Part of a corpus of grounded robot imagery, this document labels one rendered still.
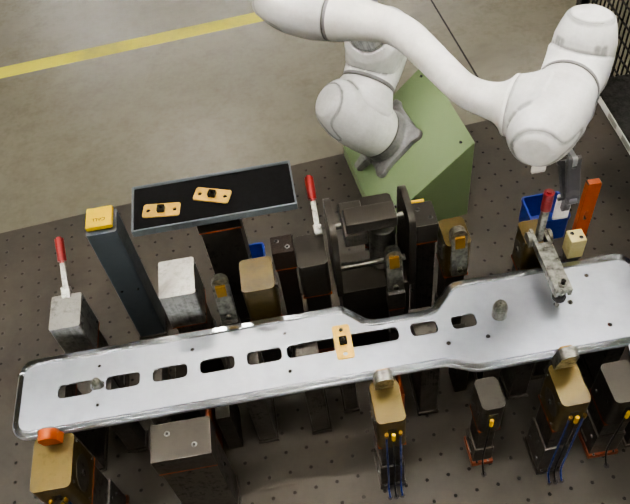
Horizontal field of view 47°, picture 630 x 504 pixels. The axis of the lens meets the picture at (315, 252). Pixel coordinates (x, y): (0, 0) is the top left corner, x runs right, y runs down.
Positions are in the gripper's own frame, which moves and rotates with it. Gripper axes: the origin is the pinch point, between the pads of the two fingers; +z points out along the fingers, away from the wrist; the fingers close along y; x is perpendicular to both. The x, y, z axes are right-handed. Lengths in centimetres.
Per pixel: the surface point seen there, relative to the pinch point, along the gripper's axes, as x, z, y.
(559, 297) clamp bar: 0.1, 17.9, 14.6
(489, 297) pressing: -13.0, 21.6, 9.3
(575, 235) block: 7.8, 15.1, 1.5
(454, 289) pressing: -19.9, 21.5, 5.8
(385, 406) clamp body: -41, 17, 33
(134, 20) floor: -125, 122, -280
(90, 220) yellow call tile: -97, 6, -18
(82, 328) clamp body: -102, 18, 2
